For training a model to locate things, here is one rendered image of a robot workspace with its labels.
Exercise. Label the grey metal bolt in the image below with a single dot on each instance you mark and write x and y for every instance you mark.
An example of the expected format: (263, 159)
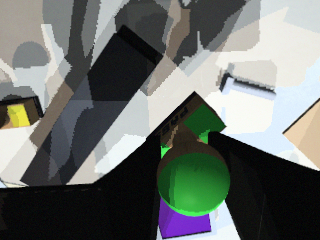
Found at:
(228, 83)

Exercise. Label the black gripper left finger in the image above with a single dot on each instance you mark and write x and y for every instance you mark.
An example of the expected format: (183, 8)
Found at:
(123, 204)

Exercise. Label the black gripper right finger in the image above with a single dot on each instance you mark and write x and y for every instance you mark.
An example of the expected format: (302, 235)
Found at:
(269, 198)

